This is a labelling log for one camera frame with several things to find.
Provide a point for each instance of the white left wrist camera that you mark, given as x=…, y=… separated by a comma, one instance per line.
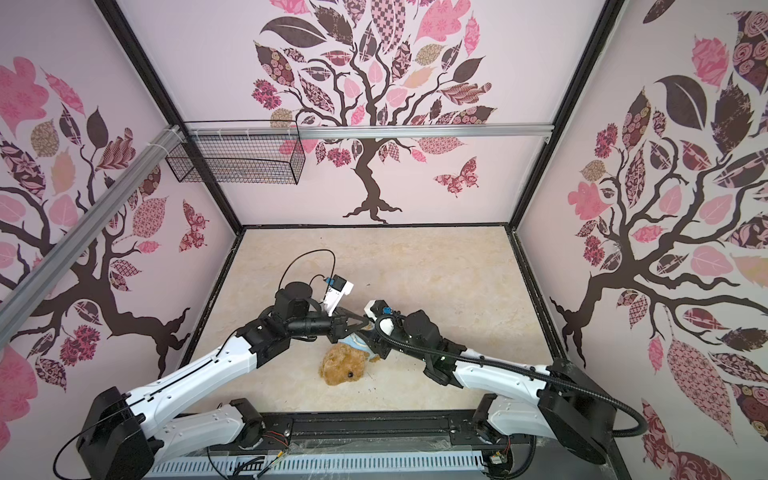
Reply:
x=337, y=288

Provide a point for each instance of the aluminium rail back wall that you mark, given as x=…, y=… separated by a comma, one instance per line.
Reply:
x=541, y=130

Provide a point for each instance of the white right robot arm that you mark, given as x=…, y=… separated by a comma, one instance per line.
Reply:
x=534, y=400

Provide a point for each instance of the light blue fleece hoodie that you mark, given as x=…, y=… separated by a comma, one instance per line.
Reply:
x=356, y=342

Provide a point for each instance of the aluminium rail left wall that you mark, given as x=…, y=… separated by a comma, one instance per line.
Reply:
x=24, y=299

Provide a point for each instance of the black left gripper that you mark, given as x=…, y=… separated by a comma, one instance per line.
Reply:
x=340, y=326

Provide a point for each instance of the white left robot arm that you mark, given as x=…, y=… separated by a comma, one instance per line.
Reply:
x=121, y=437

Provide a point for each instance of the white vented cable duct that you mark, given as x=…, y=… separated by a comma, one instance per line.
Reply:
x=316, y=466

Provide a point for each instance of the black table edge rail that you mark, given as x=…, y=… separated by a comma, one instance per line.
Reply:
x=514, y=457

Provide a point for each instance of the black wire mesh basket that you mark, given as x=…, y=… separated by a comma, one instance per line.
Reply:
x=239, y=152

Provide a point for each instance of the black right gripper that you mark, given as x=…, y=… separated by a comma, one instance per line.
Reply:
x=378, y=344

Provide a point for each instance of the black left corner frame post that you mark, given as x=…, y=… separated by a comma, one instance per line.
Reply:
x=124, y=34

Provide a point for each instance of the tan plush teddy bear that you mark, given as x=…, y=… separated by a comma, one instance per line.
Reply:
x=343, y=364

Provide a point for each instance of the black corner frame post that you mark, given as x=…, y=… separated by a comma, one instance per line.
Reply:
x=597, y=41
x=124, y=34

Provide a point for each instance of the aluminium rail wall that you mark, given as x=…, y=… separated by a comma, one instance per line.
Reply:
x=24, y=299
x=541, y=130

